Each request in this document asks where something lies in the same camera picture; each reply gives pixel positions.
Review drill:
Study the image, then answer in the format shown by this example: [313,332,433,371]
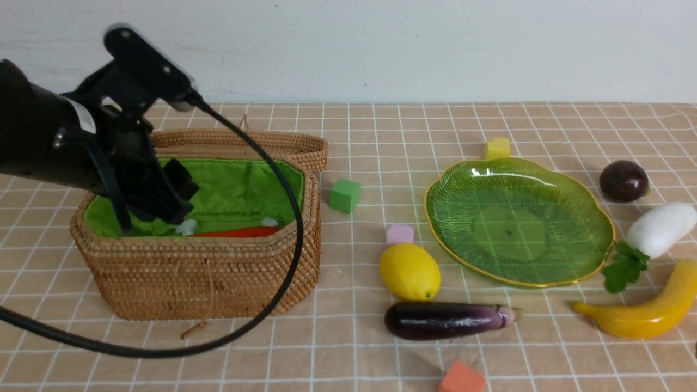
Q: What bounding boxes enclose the woven wicker basket green lining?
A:
[70,155,321,321]

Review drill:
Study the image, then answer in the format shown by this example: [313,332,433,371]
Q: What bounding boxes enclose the yellow toy banana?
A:
[572,259,696,340]

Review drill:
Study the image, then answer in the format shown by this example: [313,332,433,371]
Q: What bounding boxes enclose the purple toy eggplant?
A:
[383,301,523,341]

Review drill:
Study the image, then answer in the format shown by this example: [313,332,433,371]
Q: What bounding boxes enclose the green glass leaf plate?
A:
[423,158,616,289]

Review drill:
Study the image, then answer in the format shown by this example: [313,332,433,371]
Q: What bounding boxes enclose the pink foam cube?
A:
[385,225,415,246]

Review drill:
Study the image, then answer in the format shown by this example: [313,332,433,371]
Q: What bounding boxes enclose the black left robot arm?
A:
[1,59,199,235]

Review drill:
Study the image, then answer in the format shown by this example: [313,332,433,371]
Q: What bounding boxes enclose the orange foam cube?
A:
[438,360,486,392]

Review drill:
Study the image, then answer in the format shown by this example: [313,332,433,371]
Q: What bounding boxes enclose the woven wicker basket lid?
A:
[151,127,328,173]

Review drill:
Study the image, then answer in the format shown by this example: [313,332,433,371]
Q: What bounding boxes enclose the dark purple toy passion fruit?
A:
[599,160,650,204]

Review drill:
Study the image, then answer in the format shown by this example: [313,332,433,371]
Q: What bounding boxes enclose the white toy radish green leaves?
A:
[601,203,696,295]

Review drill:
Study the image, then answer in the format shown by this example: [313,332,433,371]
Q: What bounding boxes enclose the yellow foam cube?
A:
[484,137,511,161]

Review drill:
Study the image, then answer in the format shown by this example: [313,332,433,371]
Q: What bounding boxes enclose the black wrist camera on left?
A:
[74,23,197,115]

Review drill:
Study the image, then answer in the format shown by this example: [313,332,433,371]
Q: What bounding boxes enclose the green foam cube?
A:
[328,178,363,214]

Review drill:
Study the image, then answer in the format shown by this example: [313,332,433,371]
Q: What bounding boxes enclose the orange toy carrot green leaves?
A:
[192,226,280,238]

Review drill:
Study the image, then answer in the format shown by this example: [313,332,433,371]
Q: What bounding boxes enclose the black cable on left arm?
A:
[0,94,304,359]

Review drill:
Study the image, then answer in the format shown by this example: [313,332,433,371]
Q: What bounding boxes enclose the yellow toy lemon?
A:
[379,243,441,301]

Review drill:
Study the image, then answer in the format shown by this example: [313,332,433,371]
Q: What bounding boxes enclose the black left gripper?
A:
[82,101,200,236]

